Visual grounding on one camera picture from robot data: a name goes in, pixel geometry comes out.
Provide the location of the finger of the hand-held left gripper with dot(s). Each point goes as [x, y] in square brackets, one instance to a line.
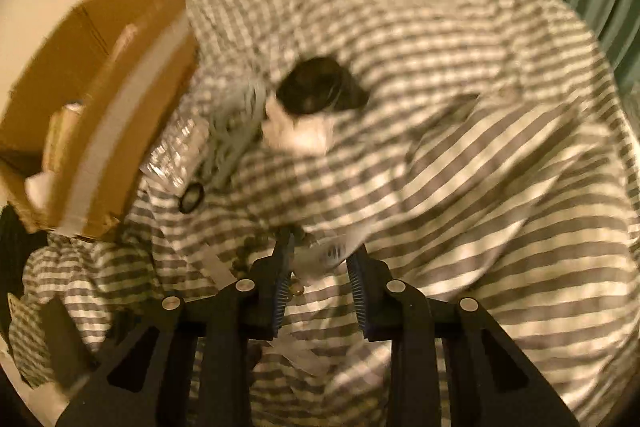
[65, 347]

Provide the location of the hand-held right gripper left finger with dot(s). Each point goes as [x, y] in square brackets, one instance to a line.
[281, 292]

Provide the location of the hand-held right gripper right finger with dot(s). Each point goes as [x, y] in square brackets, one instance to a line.
[357, 292]

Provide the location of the white paper tag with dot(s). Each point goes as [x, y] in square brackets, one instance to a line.
[320, 257]

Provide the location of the brown cardboard box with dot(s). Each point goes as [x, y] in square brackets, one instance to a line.
[100, 57]

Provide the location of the white paper strip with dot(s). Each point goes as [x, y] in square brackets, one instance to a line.
[215, 267]

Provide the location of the black cloth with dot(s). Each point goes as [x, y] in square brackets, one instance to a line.
[12, 237]

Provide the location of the crumpled white tissue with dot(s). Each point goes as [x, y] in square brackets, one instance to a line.
[295, 134]

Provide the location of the grey white checkered blanket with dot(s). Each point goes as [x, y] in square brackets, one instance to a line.
[450, 157]

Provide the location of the silver blister pack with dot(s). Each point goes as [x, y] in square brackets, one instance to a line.
[175, 157]

